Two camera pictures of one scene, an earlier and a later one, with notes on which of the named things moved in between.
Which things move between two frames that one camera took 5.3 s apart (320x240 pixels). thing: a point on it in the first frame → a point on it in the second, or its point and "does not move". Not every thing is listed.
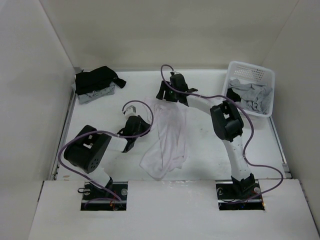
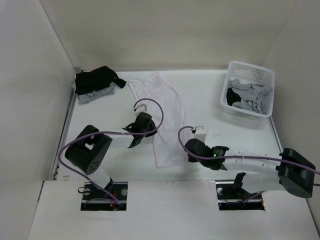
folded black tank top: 95,79 does not move
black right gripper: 160,94 → 192,159
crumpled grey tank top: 256,97 does not move
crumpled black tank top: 233,95 does not move
